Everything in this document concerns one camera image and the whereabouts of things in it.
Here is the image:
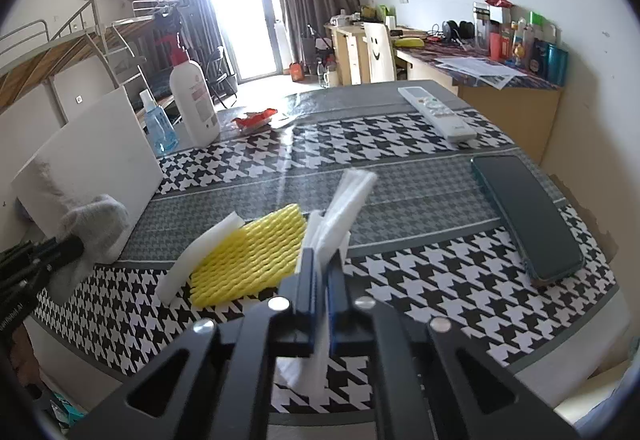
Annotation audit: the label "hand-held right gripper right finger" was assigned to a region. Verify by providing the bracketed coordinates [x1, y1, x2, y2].
[325, 245, 581, 440]

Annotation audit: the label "printed papers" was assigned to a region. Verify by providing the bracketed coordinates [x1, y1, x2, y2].
[435, 56, 526, 88]

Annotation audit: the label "white remote control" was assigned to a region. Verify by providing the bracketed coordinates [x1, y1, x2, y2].
[397, 86, 478, 144]

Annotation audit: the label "hanging dark clothes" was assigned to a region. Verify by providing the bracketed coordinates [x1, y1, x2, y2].
[152, 7, 183, 41]

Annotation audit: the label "grey metal bunk bed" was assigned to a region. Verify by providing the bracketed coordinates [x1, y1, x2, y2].
[112, 0, 201, 98]
[0, 0, 146, 121]

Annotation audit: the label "grey metal bed ladder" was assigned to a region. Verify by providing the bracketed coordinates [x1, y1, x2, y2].
[90, 27, 142, 86]

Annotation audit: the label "black headphones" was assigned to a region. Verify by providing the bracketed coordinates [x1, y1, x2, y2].
[442, 20, 476, 43]

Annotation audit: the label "white foam sheet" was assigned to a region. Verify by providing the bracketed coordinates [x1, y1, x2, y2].
[277, 168, 378, 396]

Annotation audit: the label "white pump bottle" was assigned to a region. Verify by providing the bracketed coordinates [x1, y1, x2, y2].
[169, 32, 221, 147]

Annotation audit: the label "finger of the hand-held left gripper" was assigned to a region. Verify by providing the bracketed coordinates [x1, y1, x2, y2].
[0, 265, 56, 301]
[27, 236, 86, 271]

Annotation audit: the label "black smartphone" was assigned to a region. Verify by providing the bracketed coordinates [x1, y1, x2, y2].
[470, 154, 586, 289]

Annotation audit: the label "row of assorted bottles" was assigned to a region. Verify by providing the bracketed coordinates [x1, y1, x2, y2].
[472, 0, 570, 86]

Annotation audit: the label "black folding chair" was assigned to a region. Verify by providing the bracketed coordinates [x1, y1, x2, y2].
[207, 47, 238, 108]

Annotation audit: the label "yellow foam net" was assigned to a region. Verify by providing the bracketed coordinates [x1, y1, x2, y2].
[189, 203, 307, 308]

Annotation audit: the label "red snack packet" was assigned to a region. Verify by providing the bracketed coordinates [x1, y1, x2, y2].
[231, 108, 278, 135]

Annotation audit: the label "white foam box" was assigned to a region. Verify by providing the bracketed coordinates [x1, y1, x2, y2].
[11, 86, 165, 266]

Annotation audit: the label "glass balcony door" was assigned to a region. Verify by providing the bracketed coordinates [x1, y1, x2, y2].
[197, 0, 283, 83]

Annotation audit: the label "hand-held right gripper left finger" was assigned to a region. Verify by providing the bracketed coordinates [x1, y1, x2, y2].
[65, 247, 323, 440]

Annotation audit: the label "blue spray bottle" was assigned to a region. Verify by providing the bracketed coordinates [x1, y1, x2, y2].
[138, 89, 179, 156]

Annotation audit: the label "teal box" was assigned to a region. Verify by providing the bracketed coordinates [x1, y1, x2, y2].
[49, 394, 85, 427]

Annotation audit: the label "white foam block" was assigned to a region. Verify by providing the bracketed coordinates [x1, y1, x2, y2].
[157, 214, 247, 305]

